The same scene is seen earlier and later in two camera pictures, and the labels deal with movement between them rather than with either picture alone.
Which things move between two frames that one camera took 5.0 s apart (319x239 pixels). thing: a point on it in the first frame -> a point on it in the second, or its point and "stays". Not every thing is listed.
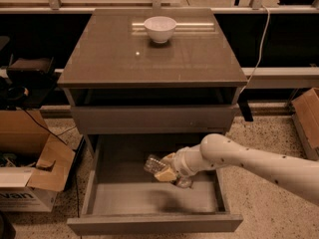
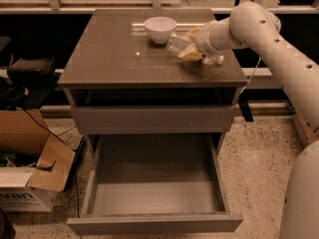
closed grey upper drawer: [155, 119] stays
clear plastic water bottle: [156, 164] -> [178, 43]
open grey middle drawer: [121, 197] stays
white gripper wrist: [179, 164] -> [203, 42]
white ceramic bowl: [159, 28] stays
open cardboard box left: [34, 165] stays
